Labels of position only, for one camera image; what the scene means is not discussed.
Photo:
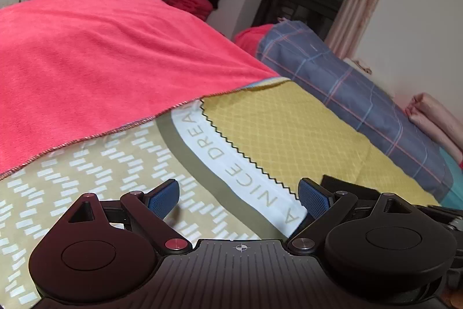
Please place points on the beige patterned bed sheet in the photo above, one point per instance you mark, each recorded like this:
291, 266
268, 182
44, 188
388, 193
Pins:
108, 171

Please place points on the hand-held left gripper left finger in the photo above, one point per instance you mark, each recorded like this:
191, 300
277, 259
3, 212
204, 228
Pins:
161, 199

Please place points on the red cloth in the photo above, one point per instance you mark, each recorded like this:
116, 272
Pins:
251, 37

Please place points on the black pants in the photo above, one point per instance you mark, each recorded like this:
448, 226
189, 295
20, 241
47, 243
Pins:
349, 187

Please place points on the yellow quilted cloth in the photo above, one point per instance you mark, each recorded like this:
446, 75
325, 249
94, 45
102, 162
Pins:
289, 135

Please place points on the blue plaid pillow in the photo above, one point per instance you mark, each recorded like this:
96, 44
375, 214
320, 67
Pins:
351, 91

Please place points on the pink blanket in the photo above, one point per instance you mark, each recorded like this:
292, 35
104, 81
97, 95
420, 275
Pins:
101, 70

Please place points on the red folded clothes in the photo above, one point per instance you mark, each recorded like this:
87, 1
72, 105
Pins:
190, 4

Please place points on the pink folded cloth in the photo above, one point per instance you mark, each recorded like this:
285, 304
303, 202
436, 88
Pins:
434, 115

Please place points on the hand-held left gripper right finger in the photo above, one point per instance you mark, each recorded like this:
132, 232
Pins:
314, 198

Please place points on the teal plaid pillow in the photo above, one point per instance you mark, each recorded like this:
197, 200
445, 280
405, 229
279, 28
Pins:
452, 186

